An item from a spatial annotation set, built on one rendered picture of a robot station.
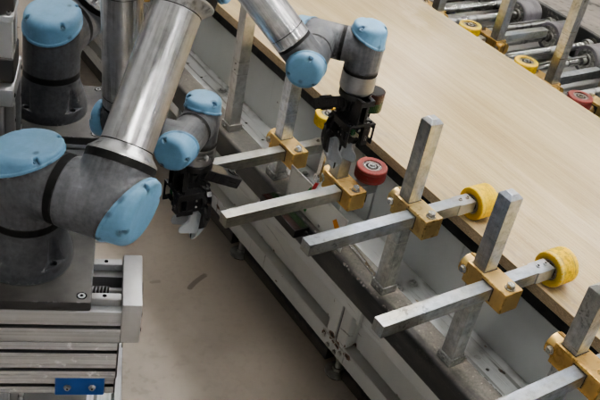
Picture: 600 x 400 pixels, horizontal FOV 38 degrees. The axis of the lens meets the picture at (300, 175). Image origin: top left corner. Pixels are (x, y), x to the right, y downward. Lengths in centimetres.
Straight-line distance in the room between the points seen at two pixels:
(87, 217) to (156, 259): 183
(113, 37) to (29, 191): 35
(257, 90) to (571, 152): 100
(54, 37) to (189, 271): 150
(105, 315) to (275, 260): 150
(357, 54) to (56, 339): 80
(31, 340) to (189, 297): 149
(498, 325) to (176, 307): 123
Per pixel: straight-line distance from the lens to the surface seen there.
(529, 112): 265
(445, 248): 221
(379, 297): 208
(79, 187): 134
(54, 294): 146
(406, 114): 243
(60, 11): 183
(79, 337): 156
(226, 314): 297
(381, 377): 265
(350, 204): 210
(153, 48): 138
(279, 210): 203
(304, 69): 166
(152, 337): 287
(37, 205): 137
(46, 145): 139
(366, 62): 179
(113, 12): 155
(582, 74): 323
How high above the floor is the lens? 203
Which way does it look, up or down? 33 degrees down
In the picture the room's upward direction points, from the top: 12 degrees clockwise
